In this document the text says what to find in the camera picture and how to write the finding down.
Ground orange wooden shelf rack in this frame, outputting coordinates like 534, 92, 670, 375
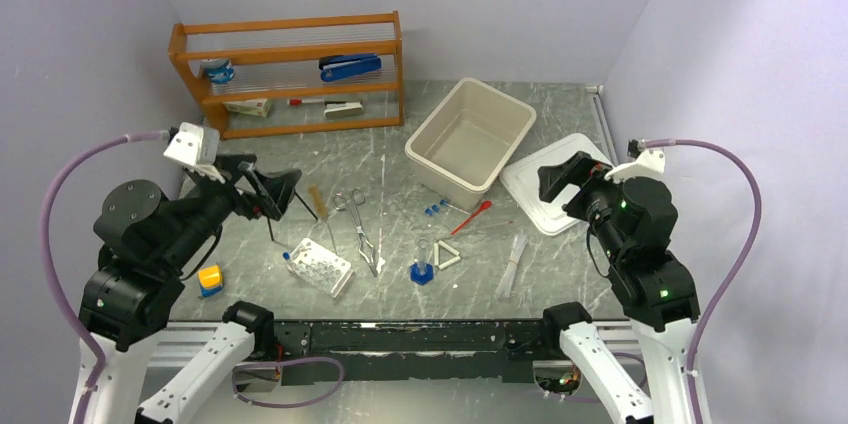
167, 11, 405, 139

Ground white test tube rack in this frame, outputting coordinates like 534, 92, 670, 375
282, 238, 354, 299

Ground yellow blue small block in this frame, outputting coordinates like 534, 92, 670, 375
196, 265, 224, 298

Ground blue white tape roll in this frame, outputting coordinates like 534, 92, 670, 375
199, 58, 235, 85

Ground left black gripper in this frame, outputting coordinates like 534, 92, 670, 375
159, 152, 302, 269

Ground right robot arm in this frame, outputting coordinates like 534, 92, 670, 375
537, 150, 706, 423

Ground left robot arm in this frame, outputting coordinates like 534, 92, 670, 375
72, 154, 302, 423

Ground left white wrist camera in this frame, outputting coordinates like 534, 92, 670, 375
163, 122, 225, 183

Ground beige whiteboard eraser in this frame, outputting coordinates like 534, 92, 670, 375
323, 101, 364, 119

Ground graduated cylinder blue base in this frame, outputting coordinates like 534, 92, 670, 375
410, 238, 435, 285

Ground red plastic spatula spoon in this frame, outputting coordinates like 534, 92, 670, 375
450, 200, 492, 236

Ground white plastic bin lid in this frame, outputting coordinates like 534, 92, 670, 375
500, 133, 610, 236

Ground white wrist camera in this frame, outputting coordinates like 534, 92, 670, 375
604, 139, 666, 184
163, 122, 225, 183

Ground small white cardboard box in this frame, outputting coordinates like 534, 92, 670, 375
223, 98, 271, 117

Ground metal crucible tongs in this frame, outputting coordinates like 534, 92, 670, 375
332, 188, 379, 278

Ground beige plastic bin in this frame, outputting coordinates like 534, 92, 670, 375
404, 78, 537, 210

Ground blue capped small tubes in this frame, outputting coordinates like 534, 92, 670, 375
425, 199, 450, 217

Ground black wire tripod stand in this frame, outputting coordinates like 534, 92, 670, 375
239, 162, 319, 245

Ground white clay triangle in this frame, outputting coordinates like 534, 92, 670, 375
433, 240, 462, 271

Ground blue stapler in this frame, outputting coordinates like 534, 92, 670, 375
318, 53, 382, 83

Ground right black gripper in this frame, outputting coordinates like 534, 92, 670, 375
538, 148, 628, 261

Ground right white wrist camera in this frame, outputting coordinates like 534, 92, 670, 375
604, 139, 666, 184

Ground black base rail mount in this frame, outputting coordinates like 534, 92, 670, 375
249, 318, 568, 383

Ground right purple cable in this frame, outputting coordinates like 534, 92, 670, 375
642, 137, 763, 424

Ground clear plastic pipettes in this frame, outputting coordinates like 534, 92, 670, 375
495, 233, 528, 299

